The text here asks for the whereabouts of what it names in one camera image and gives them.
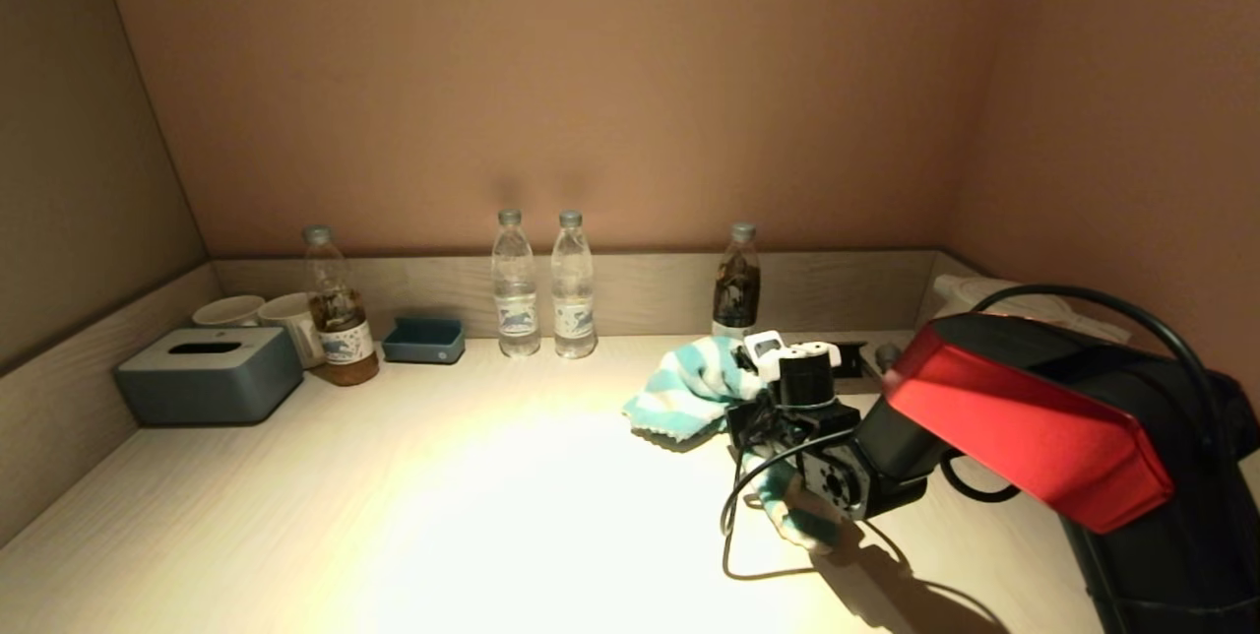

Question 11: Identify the teal white striped towel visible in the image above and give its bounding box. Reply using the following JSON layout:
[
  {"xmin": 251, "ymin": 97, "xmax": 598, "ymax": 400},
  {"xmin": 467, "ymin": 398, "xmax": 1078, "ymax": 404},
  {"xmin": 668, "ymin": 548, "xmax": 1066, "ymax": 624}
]
[{"xmin": 623, "ymin": 336, "xmax": 844, "ymax": 552}]

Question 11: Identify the black recessed socket panel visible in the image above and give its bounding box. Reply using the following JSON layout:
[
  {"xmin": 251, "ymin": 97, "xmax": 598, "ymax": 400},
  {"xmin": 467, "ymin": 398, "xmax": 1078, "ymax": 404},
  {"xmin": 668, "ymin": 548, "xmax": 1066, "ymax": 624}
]
[{"xmin": 832, "ymin": 341, "xmax": 873, "ymax": 380}]

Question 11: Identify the dark tea bottle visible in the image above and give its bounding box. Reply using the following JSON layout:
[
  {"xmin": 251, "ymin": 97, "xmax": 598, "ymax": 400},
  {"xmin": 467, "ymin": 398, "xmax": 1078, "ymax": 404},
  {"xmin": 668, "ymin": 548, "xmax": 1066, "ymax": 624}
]
[{"xmin": 712, "ymin": 222, "xmax": 761, "ymax": 341}]

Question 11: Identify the white electric kettle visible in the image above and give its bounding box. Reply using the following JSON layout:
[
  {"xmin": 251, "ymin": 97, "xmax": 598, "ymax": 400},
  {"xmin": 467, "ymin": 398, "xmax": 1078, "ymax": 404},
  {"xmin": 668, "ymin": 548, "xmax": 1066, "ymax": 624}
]
[{"xmin": 933, "ymin": 275, "xmax": 1133, "ymax": 346}]

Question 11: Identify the clear water bottle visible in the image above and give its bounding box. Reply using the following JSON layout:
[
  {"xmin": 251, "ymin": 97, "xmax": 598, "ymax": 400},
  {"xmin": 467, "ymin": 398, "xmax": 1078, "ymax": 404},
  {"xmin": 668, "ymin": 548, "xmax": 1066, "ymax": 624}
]
[
  {"xmin": 550, "ymin": 210, "xmax": 598, "ymax": 360},
  {"xmin": 491, "ymin": 209, "xmax": 541, "ymax": 359}
]

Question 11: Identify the small blue tray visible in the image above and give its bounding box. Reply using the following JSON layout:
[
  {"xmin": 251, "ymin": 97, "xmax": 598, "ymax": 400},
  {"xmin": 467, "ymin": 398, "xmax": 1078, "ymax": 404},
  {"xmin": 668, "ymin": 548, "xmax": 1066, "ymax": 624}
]
[{"xmin": 382, "ymin": 317, "xmax": 467, "ymax": 365}]

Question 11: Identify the amber tea bottle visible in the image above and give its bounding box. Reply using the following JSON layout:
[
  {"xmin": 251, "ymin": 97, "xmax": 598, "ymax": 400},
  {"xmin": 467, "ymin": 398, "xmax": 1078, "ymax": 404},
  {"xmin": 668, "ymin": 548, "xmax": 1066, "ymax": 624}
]
[{"xmin": 303, "ymin": 225, "xmax": 381, "ymax": 387}]

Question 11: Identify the white mug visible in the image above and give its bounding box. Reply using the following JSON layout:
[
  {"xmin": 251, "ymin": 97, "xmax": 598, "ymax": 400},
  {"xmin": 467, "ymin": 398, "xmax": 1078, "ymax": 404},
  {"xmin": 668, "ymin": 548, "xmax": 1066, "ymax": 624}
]
[
  {"xmin": 193, "ymin": 295, "xmax": 267, "ymax": 329},
  {"xmin": 259, "ymin": 293, "xmax": 327, "ymax": 370}
]

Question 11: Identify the grey-blue tissue box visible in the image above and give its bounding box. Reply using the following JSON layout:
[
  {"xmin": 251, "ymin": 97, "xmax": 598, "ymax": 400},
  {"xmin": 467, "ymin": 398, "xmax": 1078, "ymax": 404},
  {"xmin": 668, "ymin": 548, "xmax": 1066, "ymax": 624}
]
[{"xmin": 116, "ymin": 327, "xmax": 304, "ymax": 426}]

